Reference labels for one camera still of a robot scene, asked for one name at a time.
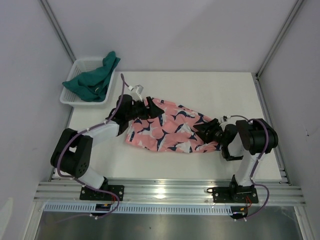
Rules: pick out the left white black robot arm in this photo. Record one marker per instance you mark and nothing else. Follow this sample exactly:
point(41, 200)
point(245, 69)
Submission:
point(72, 154)

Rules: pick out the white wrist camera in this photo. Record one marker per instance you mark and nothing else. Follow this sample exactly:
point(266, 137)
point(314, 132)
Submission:
point(136, 92)
point(224, 118)

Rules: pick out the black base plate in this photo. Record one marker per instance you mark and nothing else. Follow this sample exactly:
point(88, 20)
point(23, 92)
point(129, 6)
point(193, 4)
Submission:
point(87, 194)
point(236, 194)

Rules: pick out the green shorts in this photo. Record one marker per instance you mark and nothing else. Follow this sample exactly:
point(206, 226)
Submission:
point(92, 86)

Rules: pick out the aluminium mounting rail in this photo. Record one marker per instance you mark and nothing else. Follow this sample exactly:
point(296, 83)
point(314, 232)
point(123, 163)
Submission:
point(164, 192)

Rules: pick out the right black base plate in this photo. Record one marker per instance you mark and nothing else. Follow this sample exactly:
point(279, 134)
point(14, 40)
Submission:
point(236, 194)

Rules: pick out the white perforated cable tray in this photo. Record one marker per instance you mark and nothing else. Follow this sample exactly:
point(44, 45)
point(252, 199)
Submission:
point(130, 208)

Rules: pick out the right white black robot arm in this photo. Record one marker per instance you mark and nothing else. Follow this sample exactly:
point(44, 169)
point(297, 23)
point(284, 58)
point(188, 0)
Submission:
point(247, 141)

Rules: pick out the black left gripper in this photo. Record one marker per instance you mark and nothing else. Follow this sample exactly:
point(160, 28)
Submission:
point(154, 111)

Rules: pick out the aluminium frame post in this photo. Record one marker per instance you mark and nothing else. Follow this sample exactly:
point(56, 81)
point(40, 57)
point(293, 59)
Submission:
point(283, 31)
point(53, 20)

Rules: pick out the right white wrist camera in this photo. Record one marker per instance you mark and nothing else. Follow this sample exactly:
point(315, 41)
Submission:
point(224, 118)

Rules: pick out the left aluminium frame post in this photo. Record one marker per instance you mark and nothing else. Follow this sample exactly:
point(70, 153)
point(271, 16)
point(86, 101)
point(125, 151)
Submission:
point(53, 20)

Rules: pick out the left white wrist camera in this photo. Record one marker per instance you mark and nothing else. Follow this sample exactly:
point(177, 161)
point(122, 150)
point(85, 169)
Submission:
point(136, 92)

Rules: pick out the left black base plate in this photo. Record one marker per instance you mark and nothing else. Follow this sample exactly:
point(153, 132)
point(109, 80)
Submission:
point(87, 194)

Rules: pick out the pink shark print shorts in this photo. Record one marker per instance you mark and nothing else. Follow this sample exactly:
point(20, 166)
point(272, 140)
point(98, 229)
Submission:
point(172, 131)

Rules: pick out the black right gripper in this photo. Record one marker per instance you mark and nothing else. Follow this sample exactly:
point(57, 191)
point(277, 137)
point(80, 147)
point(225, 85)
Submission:
point(204, 133)

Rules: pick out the right aluminium frame post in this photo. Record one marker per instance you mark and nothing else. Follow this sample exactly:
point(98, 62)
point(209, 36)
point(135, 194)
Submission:
point(283, 31)

